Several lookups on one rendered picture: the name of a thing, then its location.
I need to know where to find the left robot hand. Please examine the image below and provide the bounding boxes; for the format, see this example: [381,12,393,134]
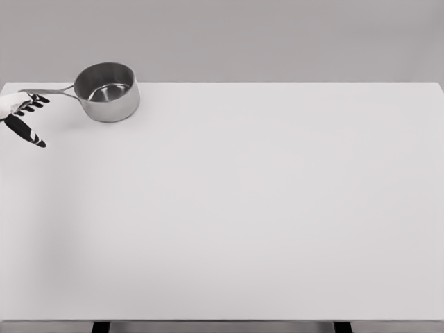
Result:
[0,91,51,149]

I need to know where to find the steel saucepan with long handle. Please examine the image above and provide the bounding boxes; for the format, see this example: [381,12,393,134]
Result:
[17,62,141,123]

